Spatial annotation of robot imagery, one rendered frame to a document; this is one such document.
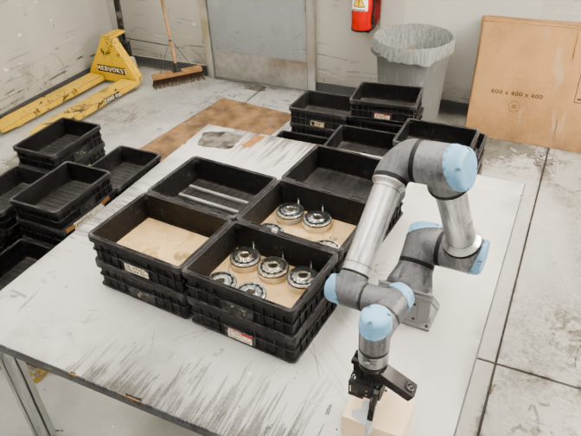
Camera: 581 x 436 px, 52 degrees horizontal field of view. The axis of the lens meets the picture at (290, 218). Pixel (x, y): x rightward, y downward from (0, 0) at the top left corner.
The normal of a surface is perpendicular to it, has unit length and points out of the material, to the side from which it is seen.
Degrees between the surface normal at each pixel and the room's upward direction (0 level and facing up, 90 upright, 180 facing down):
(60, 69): 90
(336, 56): 90
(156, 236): 0
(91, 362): 0
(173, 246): 0
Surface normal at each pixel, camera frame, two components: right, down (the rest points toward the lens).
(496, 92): -0.40, 0.33
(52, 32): 0.90, 0.22
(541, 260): -0.04, -0.81
